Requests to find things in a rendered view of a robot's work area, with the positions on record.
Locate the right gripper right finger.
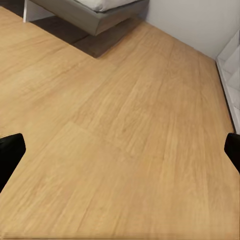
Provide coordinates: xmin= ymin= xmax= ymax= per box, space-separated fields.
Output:
xmin=224 ymin=133 xmax=240 ymax=173

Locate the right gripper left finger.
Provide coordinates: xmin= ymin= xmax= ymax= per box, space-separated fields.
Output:
xmin=0 ymin=133 xmax=26 ymax=193

